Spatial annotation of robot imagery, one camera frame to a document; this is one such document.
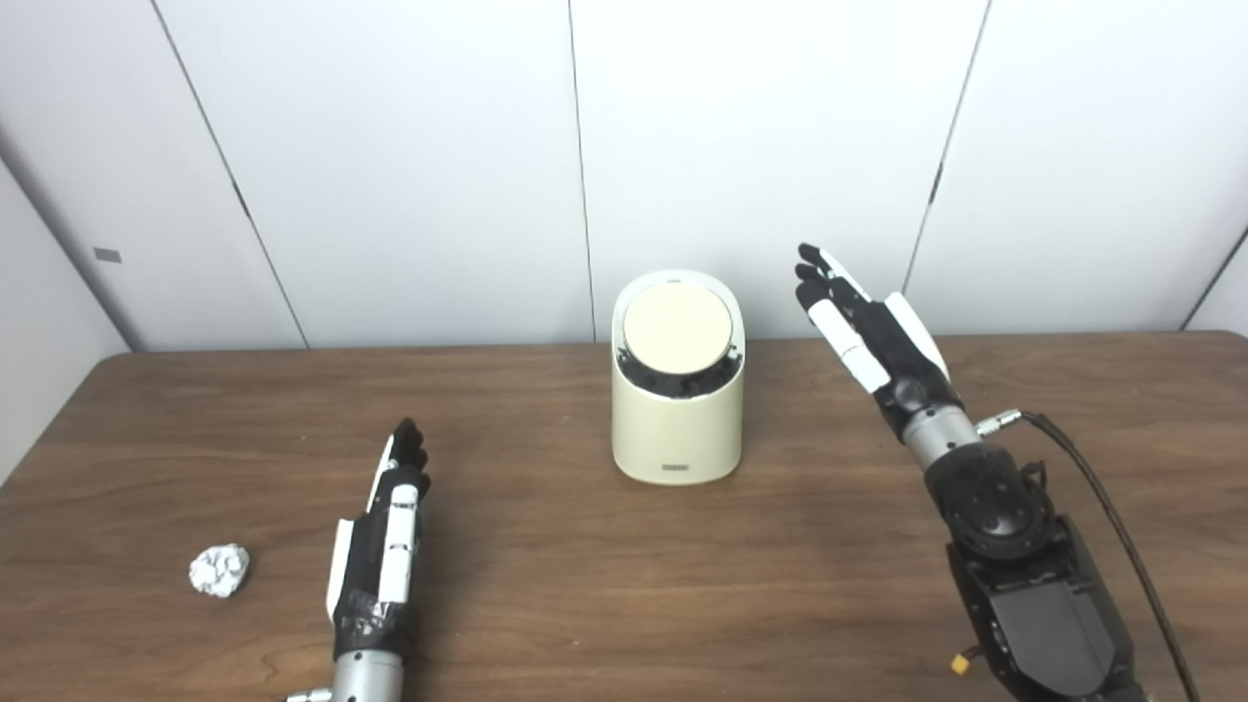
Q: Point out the cream-colored bin body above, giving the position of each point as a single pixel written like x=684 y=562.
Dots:
x=676 y=434

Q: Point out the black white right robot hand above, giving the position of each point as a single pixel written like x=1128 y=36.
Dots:
x=892 y=341

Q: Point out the small grey wall tag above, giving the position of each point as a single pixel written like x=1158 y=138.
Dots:
x=108 y=255

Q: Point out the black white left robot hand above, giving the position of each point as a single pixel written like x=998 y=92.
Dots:
x=366 y=575

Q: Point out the white paper ball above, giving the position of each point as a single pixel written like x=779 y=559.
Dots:
x=218 y=570

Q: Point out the cream round bin lid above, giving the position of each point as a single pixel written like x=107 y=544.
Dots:
x=678 y=330

